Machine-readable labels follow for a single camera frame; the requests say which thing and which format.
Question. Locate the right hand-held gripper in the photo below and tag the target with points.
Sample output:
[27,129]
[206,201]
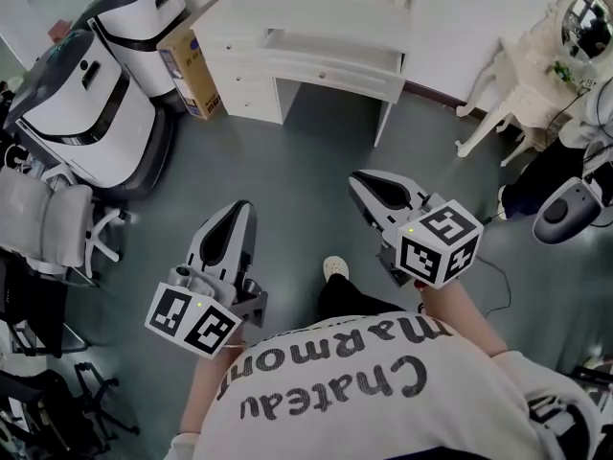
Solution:
[438,245]

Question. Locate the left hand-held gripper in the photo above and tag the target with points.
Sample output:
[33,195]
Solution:
[201,324]

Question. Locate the wide white desk drawer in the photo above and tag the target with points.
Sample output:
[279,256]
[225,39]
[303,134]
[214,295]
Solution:
[335,75]

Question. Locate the person's right forearm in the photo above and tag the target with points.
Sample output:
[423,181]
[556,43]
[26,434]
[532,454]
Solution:
[460,314]

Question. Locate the person's left forearm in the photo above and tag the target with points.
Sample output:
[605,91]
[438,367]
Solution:
[206,391]

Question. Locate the small white desk drawer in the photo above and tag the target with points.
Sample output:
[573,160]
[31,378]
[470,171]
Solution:
[234,46]
[244,77]
[251,102]

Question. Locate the person's right hand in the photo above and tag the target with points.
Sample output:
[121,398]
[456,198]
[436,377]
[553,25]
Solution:
[420,295]

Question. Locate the person's white shoe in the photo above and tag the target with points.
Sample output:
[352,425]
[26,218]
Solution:
[336,267]

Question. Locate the person's black trouser leg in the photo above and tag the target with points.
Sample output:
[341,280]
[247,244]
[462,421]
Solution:
[347,297]

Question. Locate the brown cardboard box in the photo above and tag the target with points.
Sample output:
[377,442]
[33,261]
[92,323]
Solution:
[191,75]

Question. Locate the white shirt with black lettering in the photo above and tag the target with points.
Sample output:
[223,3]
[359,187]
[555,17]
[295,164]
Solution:
[373,400]

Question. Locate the grey hand-held device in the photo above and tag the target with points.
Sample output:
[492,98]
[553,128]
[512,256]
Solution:
[562,211]

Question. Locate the ornate white vanity table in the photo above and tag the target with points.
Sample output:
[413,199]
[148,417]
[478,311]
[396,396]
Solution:
[527,89]

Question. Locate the white and black mobile robot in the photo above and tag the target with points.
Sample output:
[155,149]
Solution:
[139,27]
[81,118]

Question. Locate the grey office chair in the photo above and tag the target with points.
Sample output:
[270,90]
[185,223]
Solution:
[43,218]

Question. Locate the white desk with hutch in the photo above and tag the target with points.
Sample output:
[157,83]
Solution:
[306,22]

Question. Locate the black mesh office chair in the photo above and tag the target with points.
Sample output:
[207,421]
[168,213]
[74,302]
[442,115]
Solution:
[33,300]

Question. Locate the small green plant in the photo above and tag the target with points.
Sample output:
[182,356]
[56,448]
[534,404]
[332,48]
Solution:
[562,71]

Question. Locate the round white-framed mirror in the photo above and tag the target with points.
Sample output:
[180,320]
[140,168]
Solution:
[586,24]

